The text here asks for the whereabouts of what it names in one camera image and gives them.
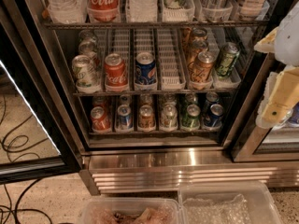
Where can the red coca-cola bottle top shelf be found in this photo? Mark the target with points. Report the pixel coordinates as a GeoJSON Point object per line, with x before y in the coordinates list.
{"type": "Point", "coordinates": [103, 10]}

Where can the orange can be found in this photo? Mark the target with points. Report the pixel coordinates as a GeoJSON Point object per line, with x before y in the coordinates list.
{"type": "Point", "coordinates": [146, 119]}
{"type": "Point", "coordinates": [202, 66]}

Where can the clear water bottle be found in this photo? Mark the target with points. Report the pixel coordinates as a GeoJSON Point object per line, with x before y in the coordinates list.
{"type": "Point", "coordinates": [67, 11]}
{"type": "Point", "coordinates": [142, 10]}

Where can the red coca-cola can middle shelf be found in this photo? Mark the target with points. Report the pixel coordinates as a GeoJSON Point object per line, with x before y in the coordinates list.
{"type": "Point", "coordinates": [115, 69]}

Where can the orange can middle front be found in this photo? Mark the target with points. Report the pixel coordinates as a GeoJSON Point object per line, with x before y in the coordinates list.
{"type": "Point", "coordinates": [202, 66]}

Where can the blue pepsi can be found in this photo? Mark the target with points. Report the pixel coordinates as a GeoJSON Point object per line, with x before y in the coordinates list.
{"type": "Point", "coordinates": [211, 99]}
{"type": "Point", "coordinates": [213, 116]}

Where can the blue pepsi can middle shelf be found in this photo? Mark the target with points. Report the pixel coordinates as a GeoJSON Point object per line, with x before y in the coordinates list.
{"type": "Point", "coordinates": [145, 69]}

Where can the red coke can bottom front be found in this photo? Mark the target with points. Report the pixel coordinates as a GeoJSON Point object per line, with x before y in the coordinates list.
{"type": "Point", "coordinates": [100, 120]}

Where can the blue pepsi can bottom behind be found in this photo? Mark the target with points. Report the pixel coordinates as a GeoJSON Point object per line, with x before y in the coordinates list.
{"type": "Point", "coordinates": [211, 99]}

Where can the clear plastic bin right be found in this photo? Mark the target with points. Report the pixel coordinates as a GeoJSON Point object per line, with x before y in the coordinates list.
{"type": "Point", "coordinates": [244, 202]}

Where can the orange can bottom front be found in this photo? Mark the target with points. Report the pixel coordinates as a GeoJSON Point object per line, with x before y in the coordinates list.
{"type": "Point", "coordinates": [146, 119]}

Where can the clear plastic bin left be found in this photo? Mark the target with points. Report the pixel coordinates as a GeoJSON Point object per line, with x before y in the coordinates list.
{"type": "Point", "coordinates": [131, 211]}

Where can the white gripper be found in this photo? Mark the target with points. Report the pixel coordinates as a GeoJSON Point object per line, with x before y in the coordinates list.
{"type": "Point", "coordinates": [288, 42]}

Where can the green can middle right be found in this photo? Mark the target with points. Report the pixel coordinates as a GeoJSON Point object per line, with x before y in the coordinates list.
{"type": "Point", "coordinates": [226, 59]}

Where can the white green can middle shelf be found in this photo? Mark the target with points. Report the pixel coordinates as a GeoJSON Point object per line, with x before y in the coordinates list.
{"type": "Point", "coordinates": [84, 71]}

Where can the glass fridge door left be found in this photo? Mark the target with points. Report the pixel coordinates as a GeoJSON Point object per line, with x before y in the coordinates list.
{"type": "Point", "coordinates": [39, 126]}

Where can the clear plastic bin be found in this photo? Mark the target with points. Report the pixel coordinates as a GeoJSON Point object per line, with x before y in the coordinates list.
{"type": "Point", "coordinates": [244, 202]}
{"type": "Point", "coordinates": [131, 211]}

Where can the blue white can bottom front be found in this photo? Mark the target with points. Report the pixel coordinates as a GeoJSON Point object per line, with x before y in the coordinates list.
{"type": "Point", "coordinates": [125, 117]}

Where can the blue pepsi can bottom front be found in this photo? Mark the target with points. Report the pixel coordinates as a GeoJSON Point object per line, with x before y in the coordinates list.
{"type": "Point", "coordinates": [213, 116]}

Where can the green sprite can bottom front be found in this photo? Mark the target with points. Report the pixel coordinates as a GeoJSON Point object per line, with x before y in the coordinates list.
{"type": "Point", "coordinates": [190, 118]}

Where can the white green can bottom front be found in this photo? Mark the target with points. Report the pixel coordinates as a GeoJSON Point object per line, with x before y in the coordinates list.
{"type": "Point", "coordinates": [169, 118]}

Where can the clear water bottle top left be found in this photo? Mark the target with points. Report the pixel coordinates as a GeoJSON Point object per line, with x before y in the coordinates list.
{"type": "Point", "coordinates": [67, 11]}

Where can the clear water bottle top centre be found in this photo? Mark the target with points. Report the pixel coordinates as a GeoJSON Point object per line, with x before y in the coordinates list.
{"type": "Point", "coordinates": [142, 10]}

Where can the empty white can tray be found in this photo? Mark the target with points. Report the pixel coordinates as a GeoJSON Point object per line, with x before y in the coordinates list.
{"type": "Point", "coordinates": [171, 70]}

